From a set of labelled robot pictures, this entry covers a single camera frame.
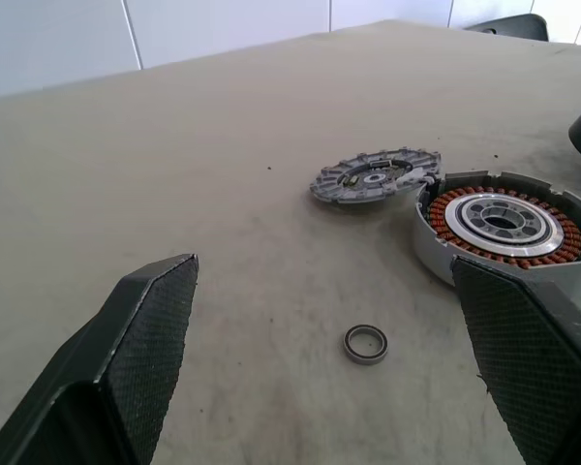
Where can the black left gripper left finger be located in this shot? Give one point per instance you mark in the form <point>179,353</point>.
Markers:
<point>140,339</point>

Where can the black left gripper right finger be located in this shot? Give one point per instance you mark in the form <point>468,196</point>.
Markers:
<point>528,349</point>

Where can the silver motor stator housing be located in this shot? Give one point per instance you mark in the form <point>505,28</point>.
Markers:
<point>431,242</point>

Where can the dark grey plastic chair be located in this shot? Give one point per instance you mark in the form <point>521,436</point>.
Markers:
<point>523,26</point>

